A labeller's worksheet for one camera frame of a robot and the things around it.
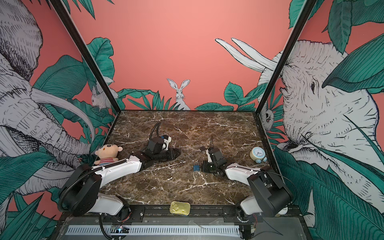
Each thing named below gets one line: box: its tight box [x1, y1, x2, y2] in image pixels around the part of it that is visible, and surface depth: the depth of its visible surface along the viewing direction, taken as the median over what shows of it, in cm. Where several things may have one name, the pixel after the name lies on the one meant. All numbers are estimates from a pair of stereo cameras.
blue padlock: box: [193, 161, 200, 172], surface depth 92 cm
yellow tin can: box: [169, 201, 191, 216], surface depth 73 cm
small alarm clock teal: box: [250, 147, 268, 164], surface depth 95 cm
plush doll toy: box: [94, 144, 123, 166], surface depth 90 cm
